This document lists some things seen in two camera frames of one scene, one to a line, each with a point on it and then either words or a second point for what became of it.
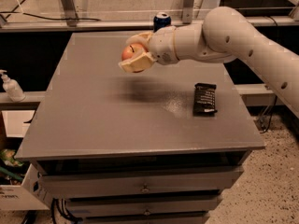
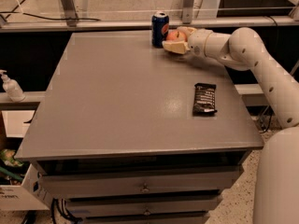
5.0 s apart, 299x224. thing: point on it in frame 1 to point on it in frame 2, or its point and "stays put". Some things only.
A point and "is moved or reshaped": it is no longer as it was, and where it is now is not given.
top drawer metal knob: (145, 189) stays put
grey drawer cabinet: (125, 147) stays put
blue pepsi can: (162, 20) stays put
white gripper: (163, 46) to (197, 42)
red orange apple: (132, 51) is moved or reshaped
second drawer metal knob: (147, 213) stays put
